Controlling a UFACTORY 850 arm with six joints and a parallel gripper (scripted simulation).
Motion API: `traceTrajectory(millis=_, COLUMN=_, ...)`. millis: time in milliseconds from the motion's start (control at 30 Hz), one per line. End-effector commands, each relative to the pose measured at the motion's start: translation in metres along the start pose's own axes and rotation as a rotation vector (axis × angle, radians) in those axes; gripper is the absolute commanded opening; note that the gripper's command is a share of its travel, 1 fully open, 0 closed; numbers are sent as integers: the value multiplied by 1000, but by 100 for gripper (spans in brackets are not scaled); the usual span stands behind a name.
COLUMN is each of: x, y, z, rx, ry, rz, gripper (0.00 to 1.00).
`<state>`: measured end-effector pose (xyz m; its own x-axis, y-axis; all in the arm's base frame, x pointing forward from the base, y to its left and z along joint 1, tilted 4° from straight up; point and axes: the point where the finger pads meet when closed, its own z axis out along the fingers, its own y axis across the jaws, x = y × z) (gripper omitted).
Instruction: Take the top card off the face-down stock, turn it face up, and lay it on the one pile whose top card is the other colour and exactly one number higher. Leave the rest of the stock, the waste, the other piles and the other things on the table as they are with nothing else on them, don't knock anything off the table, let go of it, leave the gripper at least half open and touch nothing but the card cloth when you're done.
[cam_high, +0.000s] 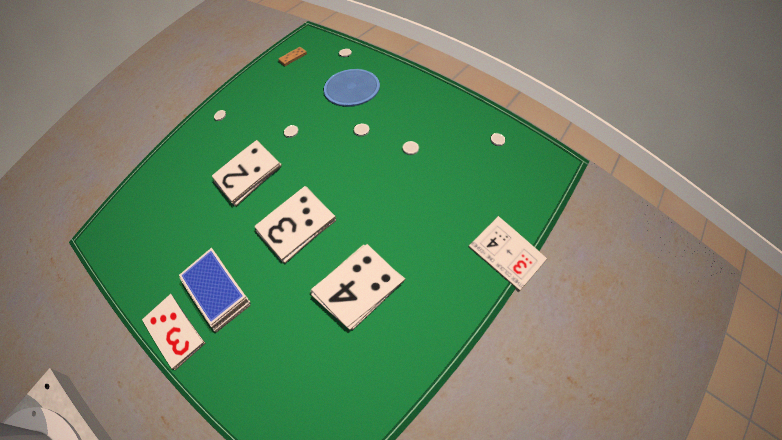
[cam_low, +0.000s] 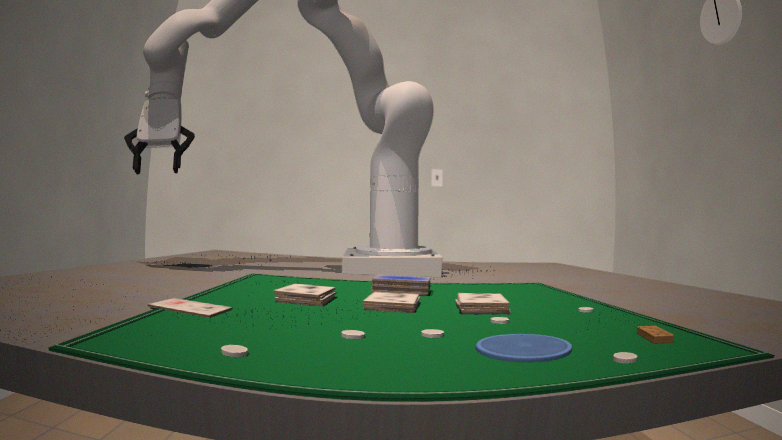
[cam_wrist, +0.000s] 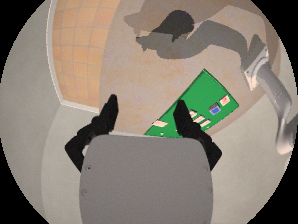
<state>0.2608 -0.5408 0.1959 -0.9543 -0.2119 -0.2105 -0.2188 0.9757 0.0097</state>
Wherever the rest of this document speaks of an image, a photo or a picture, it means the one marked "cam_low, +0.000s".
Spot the green card table cloth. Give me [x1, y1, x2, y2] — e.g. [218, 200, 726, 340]
[70, 275, 755, 392]

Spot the blue round coaster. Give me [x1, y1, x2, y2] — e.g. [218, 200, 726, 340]
[476, 334, 572, 362]

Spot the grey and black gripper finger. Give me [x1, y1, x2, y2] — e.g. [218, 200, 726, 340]
[124, 128, 148, 175]
[171, 126, 195, 173]

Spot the brown rectangular block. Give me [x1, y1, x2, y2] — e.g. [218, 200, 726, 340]
[637, 326, 674, 344]

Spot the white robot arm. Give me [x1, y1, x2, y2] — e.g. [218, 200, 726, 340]
[143, 0, 434, 256]

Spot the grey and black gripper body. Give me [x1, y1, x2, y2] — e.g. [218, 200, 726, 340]
[137, 95, 182, 148]

